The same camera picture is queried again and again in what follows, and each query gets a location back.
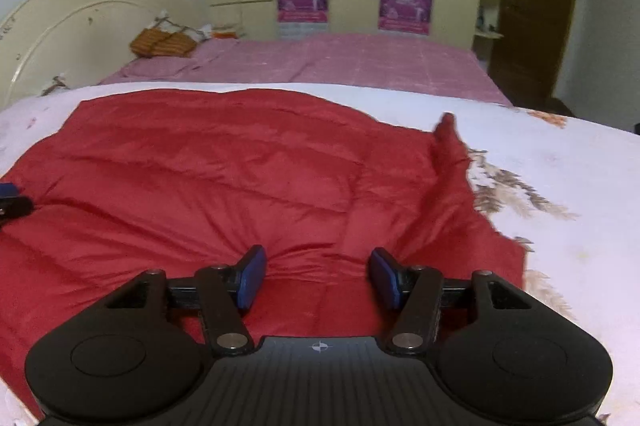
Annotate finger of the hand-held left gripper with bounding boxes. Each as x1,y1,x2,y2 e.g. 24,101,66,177
0,182,35,221

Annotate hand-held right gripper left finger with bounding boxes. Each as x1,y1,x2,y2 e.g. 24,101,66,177
102,245,267,355

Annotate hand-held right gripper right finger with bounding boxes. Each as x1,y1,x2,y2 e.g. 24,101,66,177
368,248,534,356

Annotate red puffer jacket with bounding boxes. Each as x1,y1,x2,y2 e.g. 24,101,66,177
0,88,529,349

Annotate cream curved headboard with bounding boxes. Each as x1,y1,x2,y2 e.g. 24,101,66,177
0,0,202,111

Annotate orange woven pillow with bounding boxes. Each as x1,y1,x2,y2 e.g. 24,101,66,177
129,28,199,58

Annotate pink checked blanket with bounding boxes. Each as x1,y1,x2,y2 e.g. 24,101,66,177
97,32,512,107

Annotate white patterned cloth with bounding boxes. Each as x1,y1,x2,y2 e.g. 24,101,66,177
147,10,217,42

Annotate brown wooden door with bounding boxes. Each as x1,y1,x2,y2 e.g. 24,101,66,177
487,0,582,111

